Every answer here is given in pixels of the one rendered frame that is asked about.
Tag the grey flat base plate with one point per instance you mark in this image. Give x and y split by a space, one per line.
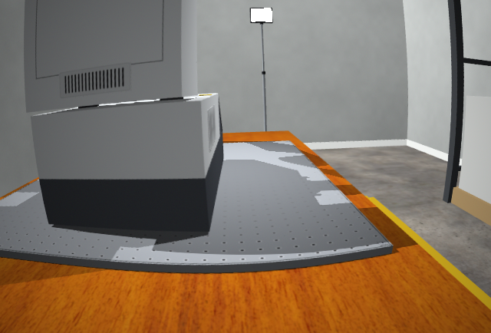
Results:
274 209

